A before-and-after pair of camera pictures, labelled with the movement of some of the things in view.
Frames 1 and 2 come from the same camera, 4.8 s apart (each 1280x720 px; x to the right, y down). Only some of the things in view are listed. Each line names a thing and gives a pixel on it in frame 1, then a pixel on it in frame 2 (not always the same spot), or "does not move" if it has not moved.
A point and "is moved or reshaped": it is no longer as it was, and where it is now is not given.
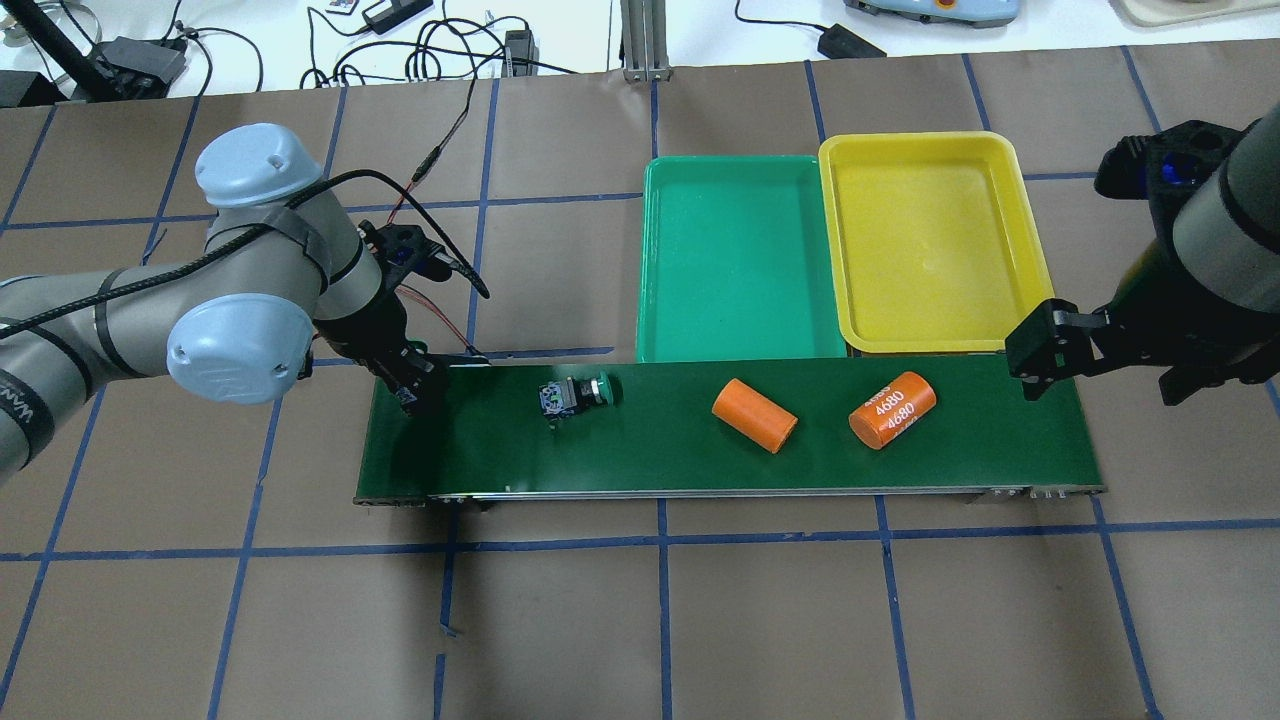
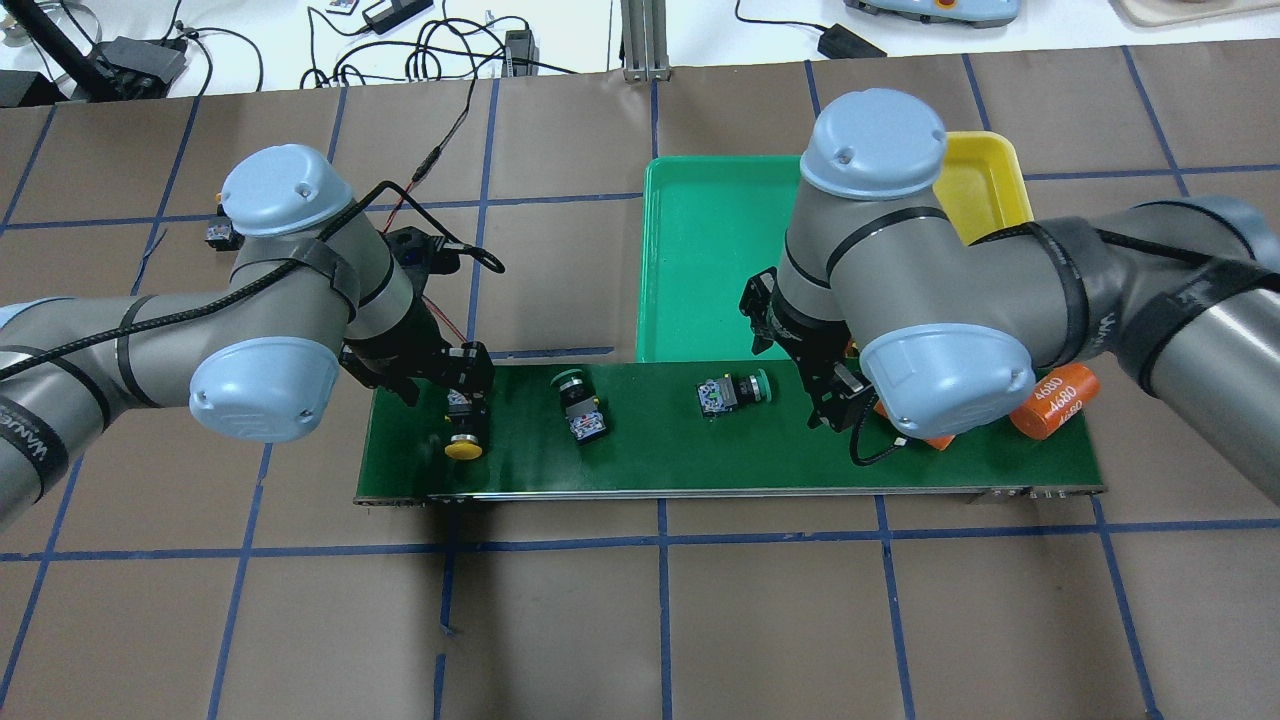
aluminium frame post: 644,37 does not move
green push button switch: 570,395 to 722,394
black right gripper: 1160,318 to 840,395
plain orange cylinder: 754,415 to 938,442
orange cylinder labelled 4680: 891,410 is moved or reshaped
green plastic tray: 737,261 does not move
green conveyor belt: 481,436 does not move
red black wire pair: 424,166 does not move
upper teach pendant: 970,13 does not move
